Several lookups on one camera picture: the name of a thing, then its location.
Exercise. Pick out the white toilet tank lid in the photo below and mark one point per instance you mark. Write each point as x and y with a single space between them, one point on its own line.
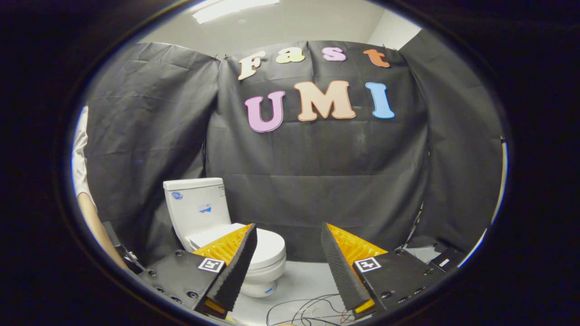
194 183

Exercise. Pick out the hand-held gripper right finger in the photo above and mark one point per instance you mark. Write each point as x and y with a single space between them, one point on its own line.
340 267

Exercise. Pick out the white toilet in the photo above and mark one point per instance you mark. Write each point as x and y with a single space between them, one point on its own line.
199 210

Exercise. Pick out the dark metal object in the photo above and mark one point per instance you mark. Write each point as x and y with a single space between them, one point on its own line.
129 259

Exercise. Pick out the black backdrop cloth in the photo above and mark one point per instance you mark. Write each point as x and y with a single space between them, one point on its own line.
317 172

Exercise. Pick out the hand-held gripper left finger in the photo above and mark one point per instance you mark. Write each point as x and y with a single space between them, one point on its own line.
238 267

